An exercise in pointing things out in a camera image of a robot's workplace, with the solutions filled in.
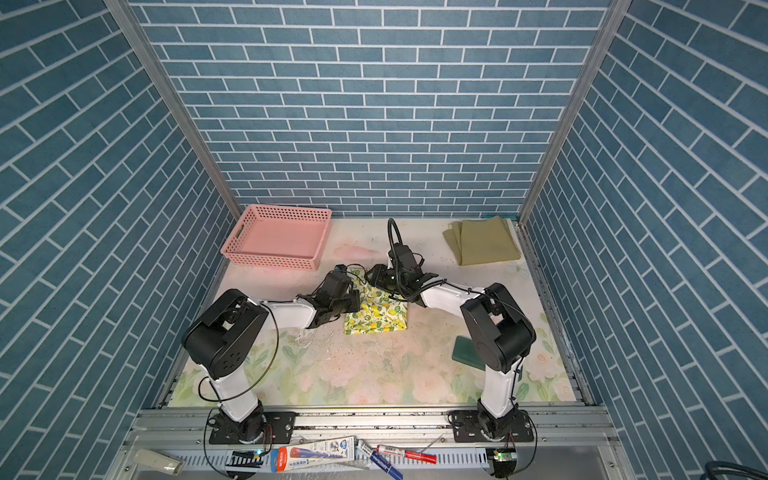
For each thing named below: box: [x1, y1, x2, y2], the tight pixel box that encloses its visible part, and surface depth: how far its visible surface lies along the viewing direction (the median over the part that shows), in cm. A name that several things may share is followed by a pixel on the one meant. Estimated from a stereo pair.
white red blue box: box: [269, 436, 356, 473], surface depth 71 cm
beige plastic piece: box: [132, 448, 186, 476], surface depth 68 cm
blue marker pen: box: [355, 439, 404, 480], surface depth 70 cm
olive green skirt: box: [442, 216, 522, 266], surface depth 114 cm
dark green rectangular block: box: [452, 336, 486, 371], surface depth 88 cm
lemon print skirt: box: [344, 267, 409, 335], surface depth 93 cm
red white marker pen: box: [376, 444, 437, 465], surface depth 71 cm
